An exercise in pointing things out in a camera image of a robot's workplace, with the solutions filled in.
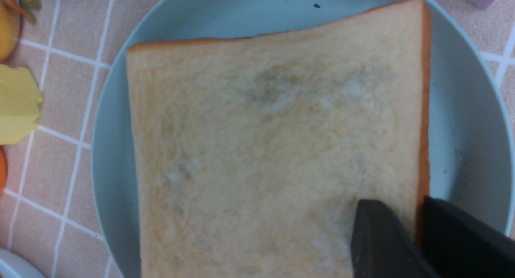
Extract red yellow apple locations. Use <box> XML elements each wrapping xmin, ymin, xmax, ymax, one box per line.
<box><xmin>0</xmin><ymin>0</ymin><xmax>42</xmax><ymax>62</ymax></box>

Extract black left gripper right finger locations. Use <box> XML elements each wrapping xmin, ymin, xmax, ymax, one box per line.
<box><xmin>421</xmin><ymin>197</ymin><xmax>515</xmax><ymax>278</ymax></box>

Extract orange fruit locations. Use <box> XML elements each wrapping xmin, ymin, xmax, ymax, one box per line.
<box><xmin>0</xmin><ymin>146</ymin><xmax>8</xmax><ymax>197</ymax></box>

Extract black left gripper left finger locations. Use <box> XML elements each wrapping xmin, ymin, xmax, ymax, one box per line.
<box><xmin>350</xmin><ymin>199</ymin><xmax>439</xmax><ymax>278</ymax></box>

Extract green centre plate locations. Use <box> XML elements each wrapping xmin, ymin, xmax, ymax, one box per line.
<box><xmin>92</xmin><ymin>0</ymin><xmax>514</xmax><ymax>278</ymax></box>

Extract yellow cube block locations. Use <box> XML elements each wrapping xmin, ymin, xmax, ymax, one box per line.
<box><xmin>0</xmin><ymin>65</ymin><xmax>44</xmax><ymax>145</ymax></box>

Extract blue plate under toast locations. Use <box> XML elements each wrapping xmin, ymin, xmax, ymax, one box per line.
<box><xmin>0</xmin><ymin>248</ymin><xmax>45</xmax><ymax>278</ymax></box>

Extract toast slice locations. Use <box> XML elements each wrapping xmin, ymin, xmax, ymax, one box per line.
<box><xmin>126</xmin><ymin>0</ymin><xmax>432</xmax><ymax>278</ymax></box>

